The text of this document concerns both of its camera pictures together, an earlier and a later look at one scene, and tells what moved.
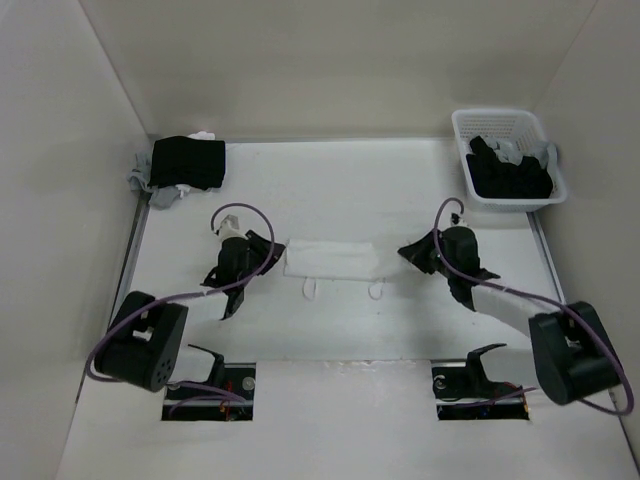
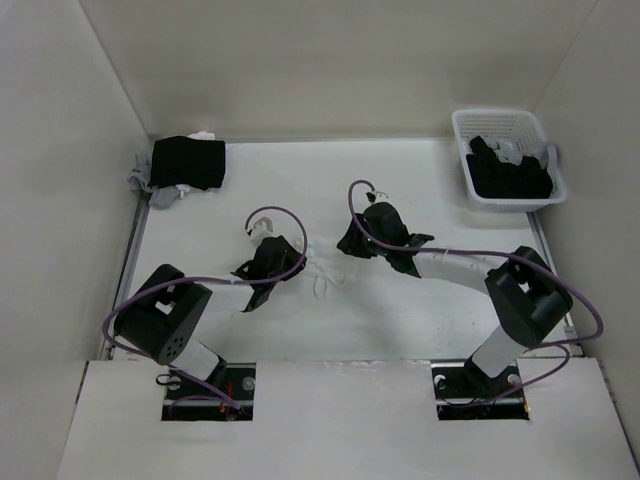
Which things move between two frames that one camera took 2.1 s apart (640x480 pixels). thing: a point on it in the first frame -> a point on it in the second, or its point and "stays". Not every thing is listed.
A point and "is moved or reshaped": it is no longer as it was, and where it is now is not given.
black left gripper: x=260 y=246 -> x=291 y=255
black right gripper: x=416 y=252 -> x=350 y=244
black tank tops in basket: x=495 y=178 stays
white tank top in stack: x=202 y=135 stays
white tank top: x=334 y=261 is moved or reshaped
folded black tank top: x=190 y=162 stays
